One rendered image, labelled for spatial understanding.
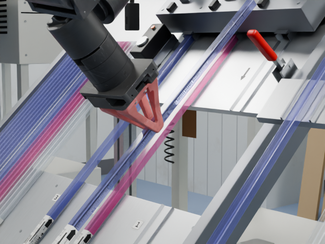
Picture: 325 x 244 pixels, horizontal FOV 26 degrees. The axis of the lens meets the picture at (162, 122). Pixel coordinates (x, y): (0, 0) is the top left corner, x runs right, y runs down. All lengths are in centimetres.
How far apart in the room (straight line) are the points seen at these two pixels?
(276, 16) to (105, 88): 34
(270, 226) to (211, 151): 309
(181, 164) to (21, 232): 66
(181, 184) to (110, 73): 91
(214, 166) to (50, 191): 369
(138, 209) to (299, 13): 37
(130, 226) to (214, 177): 387
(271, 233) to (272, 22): 74
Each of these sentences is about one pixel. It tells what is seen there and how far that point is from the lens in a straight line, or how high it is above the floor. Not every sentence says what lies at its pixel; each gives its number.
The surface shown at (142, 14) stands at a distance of 148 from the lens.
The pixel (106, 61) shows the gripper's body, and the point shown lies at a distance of 86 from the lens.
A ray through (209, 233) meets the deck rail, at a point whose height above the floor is 84.
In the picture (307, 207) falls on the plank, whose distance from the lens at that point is 439.
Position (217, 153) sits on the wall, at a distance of 482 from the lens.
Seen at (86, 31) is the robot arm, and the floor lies 109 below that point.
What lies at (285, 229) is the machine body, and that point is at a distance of 177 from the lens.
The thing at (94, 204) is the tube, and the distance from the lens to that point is 89.
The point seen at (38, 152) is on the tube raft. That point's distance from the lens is 129.
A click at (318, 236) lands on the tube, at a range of 71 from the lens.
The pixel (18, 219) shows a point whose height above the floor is 78.
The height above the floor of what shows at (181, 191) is 71.
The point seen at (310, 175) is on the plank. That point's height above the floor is 26.
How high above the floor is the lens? 108
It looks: 7 degrees down
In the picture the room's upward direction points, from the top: straight up
